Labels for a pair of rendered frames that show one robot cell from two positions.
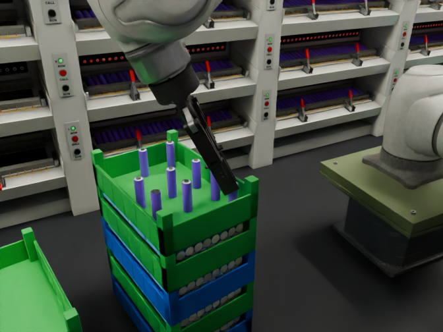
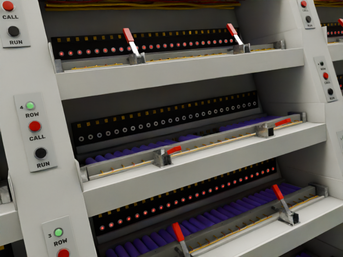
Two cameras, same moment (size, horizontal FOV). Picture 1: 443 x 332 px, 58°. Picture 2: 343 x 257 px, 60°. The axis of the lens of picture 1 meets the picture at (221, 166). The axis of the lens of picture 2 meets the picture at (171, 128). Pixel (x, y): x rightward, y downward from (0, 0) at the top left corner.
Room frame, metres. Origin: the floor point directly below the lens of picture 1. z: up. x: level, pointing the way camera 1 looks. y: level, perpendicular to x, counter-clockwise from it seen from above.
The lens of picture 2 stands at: (0.99, -0.39, 0.78)
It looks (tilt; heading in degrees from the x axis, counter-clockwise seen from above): 4 degrees up; 2
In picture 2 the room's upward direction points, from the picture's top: 15 degrees counter-clockwise
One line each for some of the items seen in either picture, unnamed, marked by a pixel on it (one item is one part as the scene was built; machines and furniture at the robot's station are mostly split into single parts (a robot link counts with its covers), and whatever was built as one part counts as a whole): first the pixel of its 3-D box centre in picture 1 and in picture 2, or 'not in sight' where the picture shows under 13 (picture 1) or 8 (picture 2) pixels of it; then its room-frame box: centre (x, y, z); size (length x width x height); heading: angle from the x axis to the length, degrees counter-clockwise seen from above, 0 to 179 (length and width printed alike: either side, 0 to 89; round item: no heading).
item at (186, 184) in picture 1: (187, 195); not in sight; (0.64, 0.06, 0.36); 0.02 x 0.02 x 0.06
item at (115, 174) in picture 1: (170, 182); not in sight; (0.68, 0.10, 0.36); 0.30 x 0.20 x 0.08; 37
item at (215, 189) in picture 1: (215, 184); not in sight; (0.68, 0.01, 0.36); 0.02 x 0.02 x 0.06
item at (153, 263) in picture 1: (172, 215); not in sight; (0.68, 0.10, 0.28); 0.30 x 0.20 x 0.08; 37
